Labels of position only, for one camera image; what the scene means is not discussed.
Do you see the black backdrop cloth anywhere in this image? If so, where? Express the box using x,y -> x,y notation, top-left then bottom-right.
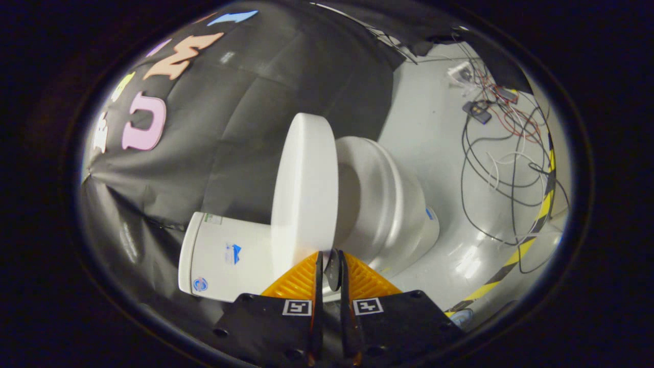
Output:
79,0 -> 534,348

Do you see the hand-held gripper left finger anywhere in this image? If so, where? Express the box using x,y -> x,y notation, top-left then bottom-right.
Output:
214,250 -> 324,367

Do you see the black lid handle knob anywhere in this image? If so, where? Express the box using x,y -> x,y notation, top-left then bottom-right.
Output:
324,249 -> 342,292

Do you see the white toilet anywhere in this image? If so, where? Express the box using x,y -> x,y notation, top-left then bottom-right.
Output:
178,135 -> 440,303

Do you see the dark electronic device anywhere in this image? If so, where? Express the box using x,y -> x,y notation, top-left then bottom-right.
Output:
462,101 -> 492,125

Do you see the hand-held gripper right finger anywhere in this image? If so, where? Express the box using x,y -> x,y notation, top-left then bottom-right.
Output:
338,250 -> 465,367

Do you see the tangle of floor cables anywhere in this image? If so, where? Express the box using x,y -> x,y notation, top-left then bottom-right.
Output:
447,41 -> 570,274

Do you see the white toilet seat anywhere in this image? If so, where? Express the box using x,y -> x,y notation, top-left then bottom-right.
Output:
335,135 -> 405,247

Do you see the white toilet lid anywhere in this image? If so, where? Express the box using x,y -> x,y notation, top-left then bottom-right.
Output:
270,113 -> 339,279

